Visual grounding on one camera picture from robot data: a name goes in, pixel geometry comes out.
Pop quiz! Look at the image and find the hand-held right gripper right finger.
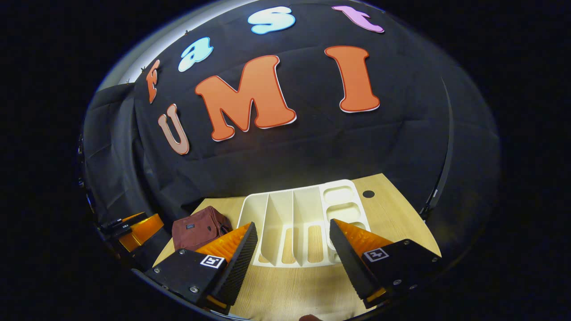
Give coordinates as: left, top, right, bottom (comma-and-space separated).
329, 218, 443, 309

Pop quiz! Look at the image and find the maroon schoolbag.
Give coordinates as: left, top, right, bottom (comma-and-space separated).
172, 206, 233, 251

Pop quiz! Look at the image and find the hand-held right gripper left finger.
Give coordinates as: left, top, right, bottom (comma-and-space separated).
144, 222, 259, 315

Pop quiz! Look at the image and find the white bookshelf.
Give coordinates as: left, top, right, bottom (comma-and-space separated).
236, 179, 372, 268

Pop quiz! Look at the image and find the row of black cloth clips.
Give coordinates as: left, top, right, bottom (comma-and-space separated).
126, 28, 190, 85

